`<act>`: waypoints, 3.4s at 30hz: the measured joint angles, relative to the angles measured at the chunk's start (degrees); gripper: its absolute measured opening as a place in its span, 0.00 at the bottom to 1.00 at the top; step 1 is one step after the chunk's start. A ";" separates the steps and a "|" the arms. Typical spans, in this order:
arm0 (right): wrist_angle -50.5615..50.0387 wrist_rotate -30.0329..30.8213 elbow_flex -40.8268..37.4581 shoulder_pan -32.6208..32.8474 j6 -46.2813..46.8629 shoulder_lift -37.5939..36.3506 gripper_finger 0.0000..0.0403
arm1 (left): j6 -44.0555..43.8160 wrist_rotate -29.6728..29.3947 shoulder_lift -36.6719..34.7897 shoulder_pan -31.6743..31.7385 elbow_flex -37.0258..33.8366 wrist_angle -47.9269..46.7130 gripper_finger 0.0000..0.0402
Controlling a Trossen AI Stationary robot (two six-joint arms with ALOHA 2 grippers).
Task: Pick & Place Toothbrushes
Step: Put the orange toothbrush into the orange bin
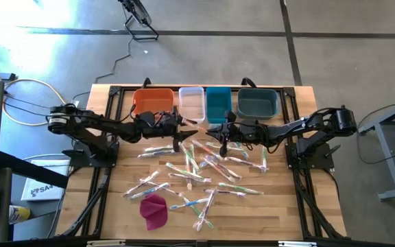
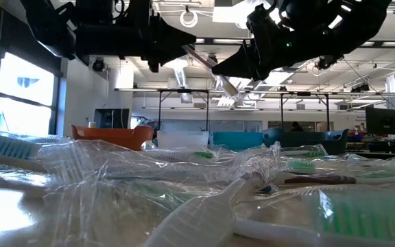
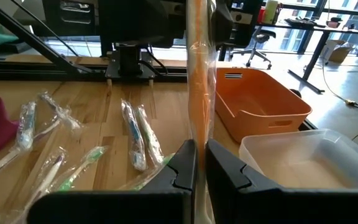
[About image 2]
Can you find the white light panel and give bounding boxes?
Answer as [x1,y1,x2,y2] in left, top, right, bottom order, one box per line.
[212,0,253,25]

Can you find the coiled white cable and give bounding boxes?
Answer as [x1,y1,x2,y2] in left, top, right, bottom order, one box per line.
[179,9,199,29]

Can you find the orange toothbrush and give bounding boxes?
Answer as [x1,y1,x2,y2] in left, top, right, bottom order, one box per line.
[182,43,243,101]

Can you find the black equipment box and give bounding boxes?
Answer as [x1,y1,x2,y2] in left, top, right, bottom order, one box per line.
[93,108,131,130]

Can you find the white wrapped toothbrush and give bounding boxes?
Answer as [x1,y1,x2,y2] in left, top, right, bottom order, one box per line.
[36,139,184,247]

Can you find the orange plastic bin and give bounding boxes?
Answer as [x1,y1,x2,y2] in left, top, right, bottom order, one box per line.
[69,123,156,152]

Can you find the clear plastic bin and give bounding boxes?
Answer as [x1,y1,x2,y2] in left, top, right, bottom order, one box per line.
[156,130,211,150]

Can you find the teal blue plastic bin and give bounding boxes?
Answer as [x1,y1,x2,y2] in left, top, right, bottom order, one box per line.
[209,131,265,152]

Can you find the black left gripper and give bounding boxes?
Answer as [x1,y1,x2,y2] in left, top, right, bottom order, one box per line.
[75,0,197,73]

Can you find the black computer monitor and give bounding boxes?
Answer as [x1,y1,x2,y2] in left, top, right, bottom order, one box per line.
[365,106,395,136]

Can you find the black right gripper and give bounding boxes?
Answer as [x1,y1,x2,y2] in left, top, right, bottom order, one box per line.
[212,3,343,83]

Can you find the black frame workbench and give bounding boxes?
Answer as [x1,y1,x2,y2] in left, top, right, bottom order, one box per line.
[114,87,212,132]
[262,91,332,132]

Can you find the blue wrapped toothbrush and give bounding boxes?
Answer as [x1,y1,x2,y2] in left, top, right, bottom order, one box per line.
[0,132,46,173]

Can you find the dark grey plastic bin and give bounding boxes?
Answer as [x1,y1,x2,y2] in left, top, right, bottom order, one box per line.
[262,128,350,156]

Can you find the black track lights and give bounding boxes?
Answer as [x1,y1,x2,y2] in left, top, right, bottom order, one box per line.
[350,82,372,94]

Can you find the black cluttered desk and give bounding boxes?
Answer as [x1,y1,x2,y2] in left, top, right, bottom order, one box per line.
[346,134,395,159]

